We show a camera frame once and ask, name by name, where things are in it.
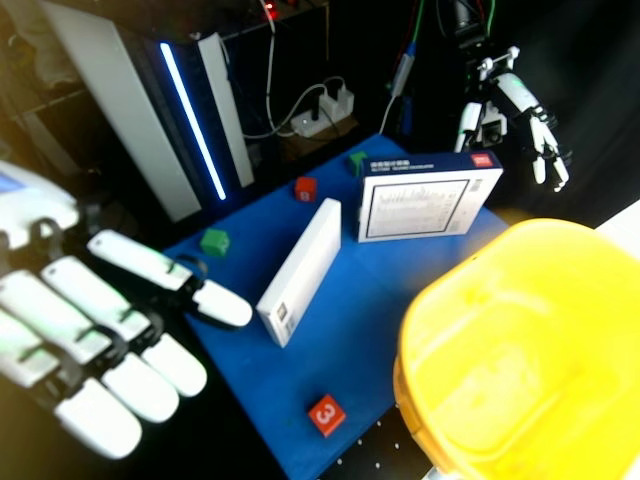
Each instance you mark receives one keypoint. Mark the yellow plastic container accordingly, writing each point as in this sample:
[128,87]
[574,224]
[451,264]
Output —
[525,340]

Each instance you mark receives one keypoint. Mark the blue cloth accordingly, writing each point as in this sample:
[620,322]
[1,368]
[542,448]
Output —
[360,320]

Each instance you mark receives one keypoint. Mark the white computer tower blue light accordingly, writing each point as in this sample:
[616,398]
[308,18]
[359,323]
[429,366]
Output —
[145,115]

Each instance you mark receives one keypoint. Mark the white power strip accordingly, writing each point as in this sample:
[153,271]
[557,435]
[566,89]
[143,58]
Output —
[325,112]

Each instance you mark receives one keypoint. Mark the long white box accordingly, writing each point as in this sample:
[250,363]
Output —
[305,270]

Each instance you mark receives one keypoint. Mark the white printed box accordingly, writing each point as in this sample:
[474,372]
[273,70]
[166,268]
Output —
[420,207]

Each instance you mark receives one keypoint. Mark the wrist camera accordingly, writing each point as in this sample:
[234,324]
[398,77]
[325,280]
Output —
[494,134]

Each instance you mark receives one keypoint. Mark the green cube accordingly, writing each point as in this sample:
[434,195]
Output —
[357,163]
[215,242]

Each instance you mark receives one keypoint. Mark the white adapter with blue plug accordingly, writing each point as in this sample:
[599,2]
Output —
[402,72]

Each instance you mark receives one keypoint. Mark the red cube printed 3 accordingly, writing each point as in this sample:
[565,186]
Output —
[327,415]

